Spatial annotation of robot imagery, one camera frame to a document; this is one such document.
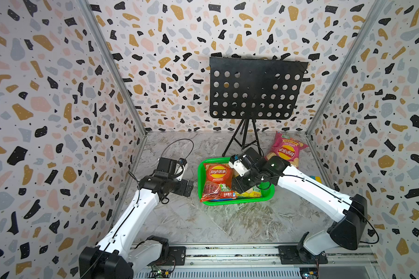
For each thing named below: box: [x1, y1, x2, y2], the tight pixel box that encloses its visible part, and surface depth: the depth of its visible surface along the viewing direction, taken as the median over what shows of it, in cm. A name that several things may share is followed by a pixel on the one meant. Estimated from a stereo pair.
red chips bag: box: [200, 162, 238, 203], surface depth 81 cm
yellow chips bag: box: [235, 186, 262, 198], surface depth 88 cm
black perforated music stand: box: [209, 56, 309, 157], surface depth 75 cm
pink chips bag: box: [264, 130, 309, 170], surface depth 104 cm
